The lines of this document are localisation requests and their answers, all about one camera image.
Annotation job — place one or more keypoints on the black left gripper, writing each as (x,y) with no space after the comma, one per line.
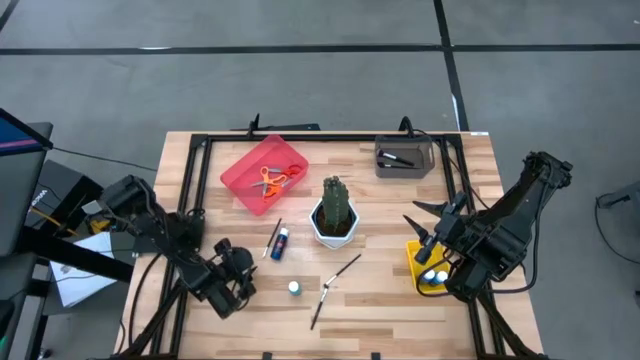
(237,262)

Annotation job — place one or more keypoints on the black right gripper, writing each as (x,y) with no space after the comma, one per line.
(452,225)

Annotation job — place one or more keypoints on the thin light-tipped paintbrush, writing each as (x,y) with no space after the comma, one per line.
(272,237)

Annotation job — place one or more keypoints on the dark blue paint bottle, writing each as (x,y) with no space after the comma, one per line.
(278,246)

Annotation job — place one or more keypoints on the blue white-capped paint bottle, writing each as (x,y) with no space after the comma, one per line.
(441,276)
(429,276)

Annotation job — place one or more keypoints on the teal striped paint bottle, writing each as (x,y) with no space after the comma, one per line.
(294,288)

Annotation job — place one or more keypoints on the black thick-bristle brush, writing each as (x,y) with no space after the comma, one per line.
(387,165)
(397,158)

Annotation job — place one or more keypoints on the black paintbrush silver ferrule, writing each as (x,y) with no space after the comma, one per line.
(345,268)
(318,310)

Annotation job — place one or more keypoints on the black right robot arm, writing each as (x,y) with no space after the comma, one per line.
(515,220)

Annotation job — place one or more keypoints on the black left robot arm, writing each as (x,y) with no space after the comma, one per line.
(175,240)

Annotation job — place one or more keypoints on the yellow plastic basket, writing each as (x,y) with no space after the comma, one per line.
(411,255)

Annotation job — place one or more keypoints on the grey plastic bin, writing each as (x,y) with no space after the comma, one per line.
(425,170)

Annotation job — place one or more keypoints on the red translucent plastic bin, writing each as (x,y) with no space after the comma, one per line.
(245,175)

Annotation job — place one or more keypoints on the green cactus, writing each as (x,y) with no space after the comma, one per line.
(335,200)

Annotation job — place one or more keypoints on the white hexagonal plant pot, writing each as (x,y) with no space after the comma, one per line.
(332,242)

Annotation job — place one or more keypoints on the white paper sheet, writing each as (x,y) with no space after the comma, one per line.
(80,285)

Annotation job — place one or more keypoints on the black stand beam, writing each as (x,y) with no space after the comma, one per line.
(75,255)

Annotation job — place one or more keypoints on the black computer case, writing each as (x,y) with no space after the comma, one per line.
(55,190)

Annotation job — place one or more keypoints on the grey floor object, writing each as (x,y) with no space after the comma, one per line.
(630,192)

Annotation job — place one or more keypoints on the dark flat monitor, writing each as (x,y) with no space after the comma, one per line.
(20,200)

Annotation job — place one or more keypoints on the black aluminium table frame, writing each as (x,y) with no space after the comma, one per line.
(325,137)

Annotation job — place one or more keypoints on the black mount bracket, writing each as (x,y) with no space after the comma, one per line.
(295,127)

